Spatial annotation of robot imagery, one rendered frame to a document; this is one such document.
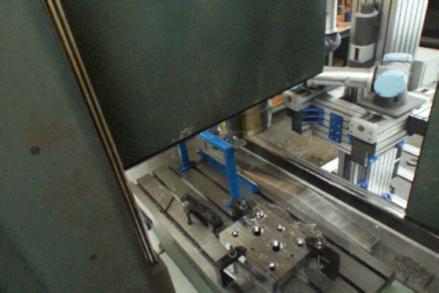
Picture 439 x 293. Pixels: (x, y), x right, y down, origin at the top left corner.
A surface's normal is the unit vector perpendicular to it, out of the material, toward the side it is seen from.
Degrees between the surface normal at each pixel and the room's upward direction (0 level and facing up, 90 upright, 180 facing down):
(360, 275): 0
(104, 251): 90
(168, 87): 90
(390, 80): 90
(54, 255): 90
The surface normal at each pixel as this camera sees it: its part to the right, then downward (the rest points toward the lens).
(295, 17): 0.60, 0.37
